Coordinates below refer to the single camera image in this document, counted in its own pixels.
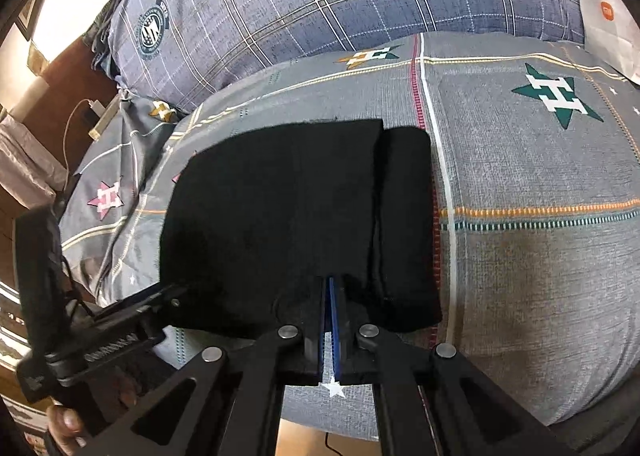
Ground white charging cable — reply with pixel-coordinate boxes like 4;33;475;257
60;98;94;188

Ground white paper shopping bag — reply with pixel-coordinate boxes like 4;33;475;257
579;0;640;85

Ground grey star patterned quilt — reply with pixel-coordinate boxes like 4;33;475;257
61;32;639;455

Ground black pants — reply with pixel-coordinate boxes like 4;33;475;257
160;119;442;339

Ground person left hand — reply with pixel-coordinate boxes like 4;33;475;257
45;369;141;456

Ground white power bank charger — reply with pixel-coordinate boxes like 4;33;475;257
86;100;106;127

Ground grey cloth on nightstand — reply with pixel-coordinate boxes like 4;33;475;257
0;114;67;209

